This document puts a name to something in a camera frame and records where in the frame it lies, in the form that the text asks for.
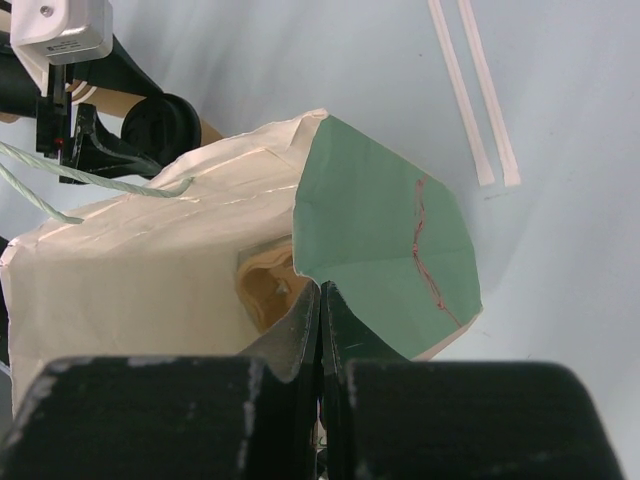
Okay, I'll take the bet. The black plastic cup lid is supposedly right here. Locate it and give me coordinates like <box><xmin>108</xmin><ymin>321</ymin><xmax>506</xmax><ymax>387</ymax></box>
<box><xmin>120</xmin><ymin>107</ymin><xmax>201</xmax><ymax>167</ymax></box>

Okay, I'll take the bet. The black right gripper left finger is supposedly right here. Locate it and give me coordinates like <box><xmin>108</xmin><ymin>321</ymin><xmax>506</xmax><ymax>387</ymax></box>
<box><xmin>1</xmin><ymin>283</ymin><xmax>319</xmax><ymax>479</ymax></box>

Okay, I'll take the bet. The single brown paper cup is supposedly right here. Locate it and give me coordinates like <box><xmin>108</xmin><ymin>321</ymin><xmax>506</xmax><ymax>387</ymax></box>
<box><xmin>67</xmin><ymin>81</ymin><xmax>223</xmax><ymax>146</ymax></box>

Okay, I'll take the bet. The white wrapped straw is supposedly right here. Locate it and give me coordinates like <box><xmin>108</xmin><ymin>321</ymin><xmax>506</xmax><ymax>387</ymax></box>
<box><xmin>458</xmin><ymin>0</ymin><xmax>521</xmax><ymax>187</ymax></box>
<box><xmin>428</xmin><ymin>0</ymin><xmax>495</xmax><ymax>186</ymax></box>

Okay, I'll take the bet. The printed green paper bag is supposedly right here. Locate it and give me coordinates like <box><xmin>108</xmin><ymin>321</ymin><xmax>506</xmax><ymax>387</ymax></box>
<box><xmin>1</xmin><ymin>110</ymin><xmax>482</xmax><ymax>405</ymax></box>

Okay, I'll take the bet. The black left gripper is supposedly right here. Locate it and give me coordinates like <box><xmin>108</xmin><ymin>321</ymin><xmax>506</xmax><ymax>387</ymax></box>
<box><xmin>1</xmin><ymin>34</ymin><xmax>163</xmax><ymax>179</ymax></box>

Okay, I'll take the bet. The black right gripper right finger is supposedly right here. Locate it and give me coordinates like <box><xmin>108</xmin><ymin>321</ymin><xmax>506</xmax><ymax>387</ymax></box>
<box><xmin>320</xmin><ymin>282</ymin><xmax>623</xmax><ymax>479</ymax></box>

